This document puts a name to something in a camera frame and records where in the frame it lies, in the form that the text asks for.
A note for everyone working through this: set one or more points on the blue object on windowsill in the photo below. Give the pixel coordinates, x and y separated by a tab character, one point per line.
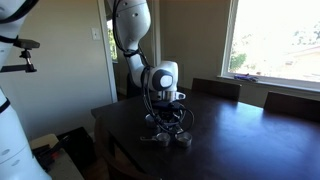
246	78

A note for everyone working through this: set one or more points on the white light switch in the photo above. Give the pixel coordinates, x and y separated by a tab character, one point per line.
95	33

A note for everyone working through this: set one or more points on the dark chair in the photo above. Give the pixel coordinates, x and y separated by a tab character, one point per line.
293	105
216	88

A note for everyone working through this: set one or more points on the white window frame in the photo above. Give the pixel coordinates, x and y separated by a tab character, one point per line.
229	40

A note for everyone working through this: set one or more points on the left dark chair back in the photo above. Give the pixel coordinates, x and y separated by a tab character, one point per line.
216	88

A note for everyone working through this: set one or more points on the half cup steel measuring cup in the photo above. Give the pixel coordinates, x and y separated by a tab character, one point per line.
183	140

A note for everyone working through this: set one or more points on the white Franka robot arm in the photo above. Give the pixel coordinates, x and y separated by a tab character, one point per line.
133	20

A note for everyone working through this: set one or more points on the black device with red light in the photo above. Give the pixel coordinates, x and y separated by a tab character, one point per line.
50	155

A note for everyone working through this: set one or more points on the black camera on mount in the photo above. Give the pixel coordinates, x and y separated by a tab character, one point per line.
25	43

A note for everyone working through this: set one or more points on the black bag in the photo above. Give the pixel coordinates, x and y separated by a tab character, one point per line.
80	146

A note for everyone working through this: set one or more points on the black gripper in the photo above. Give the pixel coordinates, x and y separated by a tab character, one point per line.
168	116

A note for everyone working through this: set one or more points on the one cup steel measuring cup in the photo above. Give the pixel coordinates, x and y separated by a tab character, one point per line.
150	120

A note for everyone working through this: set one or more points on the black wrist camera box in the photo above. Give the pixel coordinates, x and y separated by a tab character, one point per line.
166	105

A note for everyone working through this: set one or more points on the right dark chair back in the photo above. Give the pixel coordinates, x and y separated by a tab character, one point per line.
293	105

